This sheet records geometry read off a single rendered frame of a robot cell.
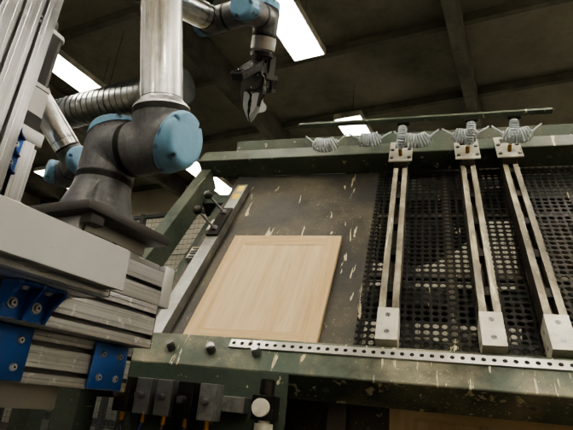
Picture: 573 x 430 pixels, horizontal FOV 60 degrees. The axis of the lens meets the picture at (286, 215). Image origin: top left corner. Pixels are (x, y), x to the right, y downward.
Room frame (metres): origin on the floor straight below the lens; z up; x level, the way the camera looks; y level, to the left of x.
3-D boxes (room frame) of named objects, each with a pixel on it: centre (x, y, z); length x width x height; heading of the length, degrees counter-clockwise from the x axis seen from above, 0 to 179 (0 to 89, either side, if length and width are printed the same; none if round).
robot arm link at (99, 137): (0.96, 0.38, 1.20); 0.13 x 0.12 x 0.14; 63
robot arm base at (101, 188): (0.96, 0.39, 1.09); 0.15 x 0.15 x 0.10
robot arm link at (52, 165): (1.42, 0.70, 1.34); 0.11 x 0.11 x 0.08; 36
